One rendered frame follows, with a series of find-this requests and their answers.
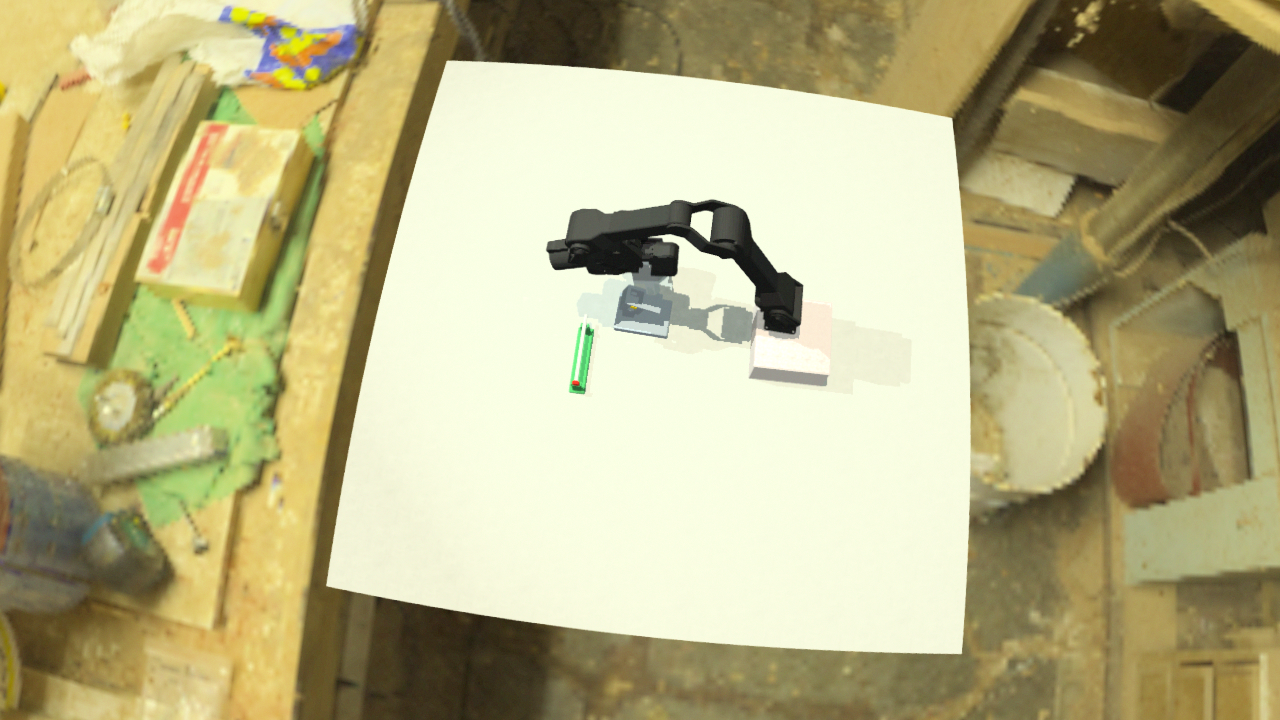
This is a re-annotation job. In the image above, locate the grey pin with red head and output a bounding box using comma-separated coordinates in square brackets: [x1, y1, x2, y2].
[572, 314, 588, 386]

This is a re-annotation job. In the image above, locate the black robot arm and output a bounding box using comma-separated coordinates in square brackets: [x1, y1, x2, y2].
[545, 199, 803, 334]

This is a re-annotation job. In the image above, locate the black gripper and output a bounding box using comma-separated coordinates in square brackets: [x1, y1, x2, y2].
[586, 240, 680, 275]

